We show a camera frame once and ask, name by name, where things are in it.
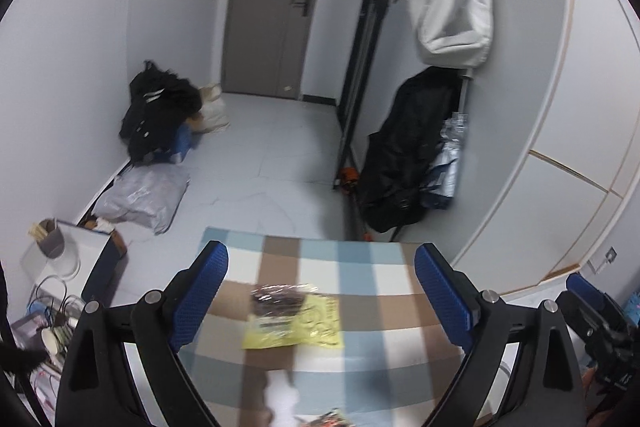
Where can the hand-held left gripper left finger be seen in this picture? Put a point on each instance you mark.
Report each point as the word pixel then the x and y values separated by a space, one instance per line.
pixel 200 292

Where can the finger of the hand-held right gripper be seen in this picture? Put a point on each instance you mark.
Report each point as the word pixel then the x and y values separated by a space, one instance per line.
pixel 582 285
pixel 575 312

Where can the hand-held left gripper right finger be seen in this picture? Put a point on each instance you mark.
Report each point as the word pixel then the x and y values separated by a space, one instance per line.
pixel 445 297

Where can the clear wrapper with dark print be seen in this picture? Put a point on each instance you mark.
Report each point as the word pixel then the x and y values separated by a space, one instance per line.
pixel 275 302

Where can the yellow plastic packet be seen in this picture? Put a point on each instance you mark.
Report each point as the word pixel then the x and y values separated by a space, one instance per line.
pixel 320 324

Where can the white tissue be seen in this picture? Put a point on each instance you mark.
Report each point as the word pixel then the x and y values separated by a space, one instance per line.
pixel 280 399

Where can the white shoulder bag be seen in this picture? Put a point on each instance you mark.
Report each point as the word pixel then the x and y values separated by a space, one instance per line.
pixel 450 7

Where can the checkered tablecloth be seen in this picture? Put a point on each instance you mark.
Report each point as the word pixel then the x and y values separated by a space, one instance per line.
pixel 350 267

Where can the grey plastic bag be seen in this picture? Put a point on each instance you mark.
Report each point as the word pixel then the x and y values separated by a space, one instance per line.
pixel 145 197

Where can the white cup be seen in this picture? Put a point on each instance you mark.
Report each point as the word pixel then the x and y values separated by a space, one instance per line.
pixel 65 257

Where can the silver foil bag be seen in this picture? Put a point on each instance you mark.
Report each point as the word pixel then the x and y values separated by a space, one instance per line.
pixel 447 157

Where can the black tripod with orange clips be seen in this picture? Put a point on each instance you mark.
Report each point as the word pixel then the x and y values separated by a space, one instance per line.
pixel 347 179

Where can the black backpack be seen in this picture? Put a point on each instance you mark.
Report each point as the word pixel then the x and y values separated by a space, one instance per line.
pixel 400 142

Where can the orange and black snack wrapper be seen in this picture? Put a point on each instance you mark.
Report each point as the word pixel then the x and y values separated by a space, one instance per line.
pixel 330 419

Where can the bundle of wooden sticks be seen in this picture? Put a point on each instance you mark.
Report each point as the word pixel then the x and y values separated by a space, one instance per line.
pixel 37 231

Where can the beige tote bag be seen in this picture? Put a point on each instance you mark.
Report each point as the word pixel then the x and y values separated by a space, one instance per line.
pixel 215 114

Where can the white wardrobe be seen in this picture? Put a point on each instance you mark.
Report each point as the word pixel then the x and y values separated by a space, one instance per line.
pixel 575 107

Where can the pile of black clothes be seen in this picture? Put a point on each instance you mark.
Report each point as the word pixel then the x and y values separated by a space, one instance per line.
pixel 155 107

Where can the black fuzzy cloth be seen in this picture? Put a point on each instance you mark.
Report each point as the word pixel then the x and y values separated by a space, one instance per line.
pixel 20 357

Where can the grey-brown door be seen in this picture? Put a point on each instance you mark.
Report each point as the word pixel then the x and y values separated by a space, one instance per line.
pixel 270 7

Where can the wall socket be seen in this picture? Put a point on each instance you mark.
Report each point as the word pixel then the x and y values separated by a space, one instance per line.
pixel 610 254

